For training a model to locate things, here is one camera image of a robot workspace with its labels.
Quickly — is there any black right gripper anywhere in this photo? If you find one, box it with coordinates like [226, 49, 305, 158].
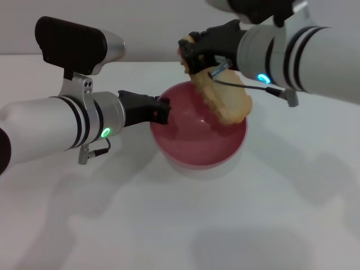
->
[178, 19, 249, 75]

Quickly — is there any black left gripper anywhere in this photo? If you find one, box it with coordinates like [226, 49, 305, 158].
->
[117, 89, 173, 128]

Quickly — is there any pink plastic bowl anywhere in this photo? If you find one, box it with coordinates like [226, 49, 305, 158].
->
[149, 80, 249, 173]

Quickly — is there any oblong golden bread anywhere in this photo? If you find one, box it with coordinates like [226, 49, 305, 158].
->
[177, 33, 253, 127]

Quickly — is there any right arm cable with connector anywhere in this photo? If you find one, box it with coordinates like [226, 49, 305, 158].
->
[207, 61, 299, 107]

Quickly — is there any arm cable with connector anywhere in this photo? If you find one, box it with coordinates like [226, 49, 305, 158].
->
[207, 61, 299, 107]
[78, 138, 111, 165]

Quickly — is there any left arm cable with connector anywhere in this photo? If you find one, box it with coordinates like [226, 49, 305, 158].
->
[78, 138, 111, 165]

